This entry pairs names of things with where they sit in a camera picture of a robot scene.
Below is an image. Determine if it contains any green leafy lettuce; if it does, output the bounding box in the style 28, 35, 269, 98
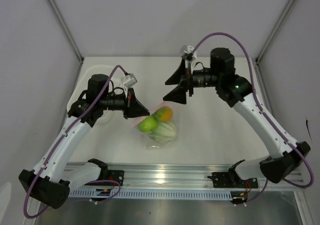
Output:
147, 121, 177, 143

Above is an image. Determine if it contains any orange fruit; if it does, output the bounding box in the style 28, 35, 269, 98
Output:
154, 106, 173, 122

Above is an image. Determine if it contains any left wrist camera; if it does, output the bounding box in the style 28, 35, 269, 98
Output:
121, 73, 138, 95

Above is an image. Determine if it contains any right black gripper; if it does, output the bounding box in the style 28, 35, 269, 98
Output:
163, 58, 221, 105

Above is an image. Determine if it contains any green apple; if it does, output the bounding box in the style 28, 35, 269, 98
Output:
137, 116, 158, 133

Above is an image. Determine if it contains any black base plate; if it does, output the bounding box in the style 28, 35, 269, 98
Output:
207, 172, 259, 189
80, 170, 124, 187

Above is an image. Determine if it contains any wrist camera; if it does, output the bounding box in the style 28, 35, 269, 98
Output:
121, 73, 138, 95
180, 45, 197, 74

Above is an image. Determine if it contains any slotted cable duct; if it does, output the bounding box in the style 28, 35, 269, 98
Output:
68, 188, 246, 201

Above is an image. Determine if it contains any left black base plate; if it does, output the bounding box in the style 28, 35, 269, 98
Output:
80, 170, 124, 187

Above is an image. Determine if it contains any clear zip top bag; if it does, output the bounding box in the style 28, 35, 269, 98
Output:
131, 101, 180, 149

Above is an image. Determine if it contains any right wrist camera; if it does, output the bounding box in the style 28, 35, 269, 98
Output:
180, 45, 197, 74

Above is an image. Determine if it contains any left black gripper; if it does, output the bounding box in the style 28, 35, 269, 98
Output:
100, 87, 150, 119

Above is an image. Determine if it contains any aluminium mounting rail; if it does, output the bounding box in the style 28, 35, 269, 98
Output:
33, 163, 307, 191

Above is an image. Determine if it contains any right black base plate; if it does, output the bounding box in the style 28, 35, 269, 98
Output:
207, 172, 259, 189

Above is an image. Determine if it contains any white plastic basket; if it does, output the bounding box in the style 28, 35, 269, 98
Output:
66, 64, 123, 125

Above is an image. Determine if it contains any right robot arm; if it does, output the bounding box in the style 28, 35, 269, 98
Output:
163, 45, 311, 187

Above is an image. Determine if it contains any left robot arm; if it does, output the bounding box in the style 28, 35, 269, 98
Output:
18, 73, 150, 209

